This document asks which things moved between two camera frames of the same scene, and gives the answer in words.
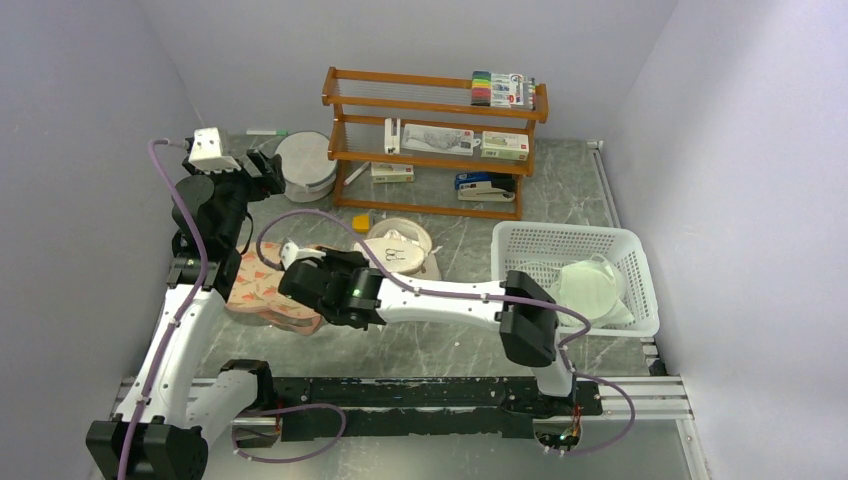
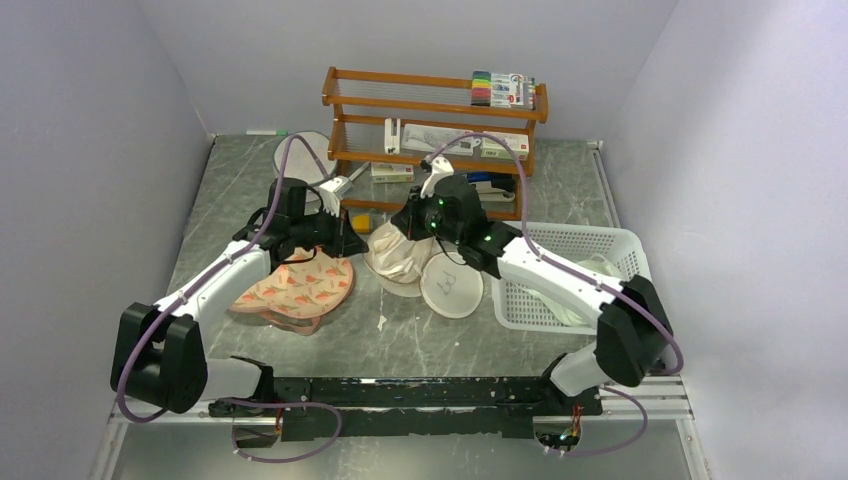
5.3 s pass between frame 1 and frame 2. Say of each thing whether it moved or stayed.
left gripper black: moved
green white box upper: stayed
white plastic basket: stayed
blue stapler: stayed
